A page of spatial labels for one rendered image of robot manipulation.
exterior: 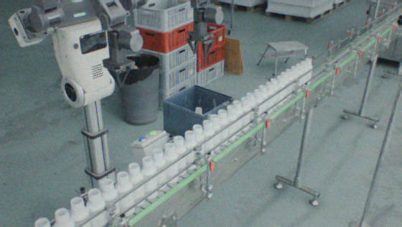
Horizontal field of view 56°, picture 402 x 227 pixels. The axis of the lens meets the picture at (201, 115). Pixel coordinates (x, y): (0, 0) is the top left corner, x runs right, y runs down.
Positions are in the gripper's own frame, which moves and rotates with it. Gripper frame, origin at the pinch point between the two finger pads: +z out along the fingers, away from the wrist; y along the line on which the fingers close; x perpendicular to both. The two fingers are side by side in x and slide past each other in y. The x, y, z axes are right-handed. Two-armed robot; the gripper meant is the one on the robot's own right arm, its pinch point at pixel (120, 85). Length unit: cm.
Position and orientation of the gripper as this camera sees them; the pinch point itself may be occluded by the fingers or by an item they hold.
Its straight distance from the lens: 139.3
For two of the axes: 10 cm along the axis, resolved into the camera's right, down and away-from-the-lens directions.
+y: 7.9, 2.9, -5.5
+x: 6.2, -3.6, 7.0
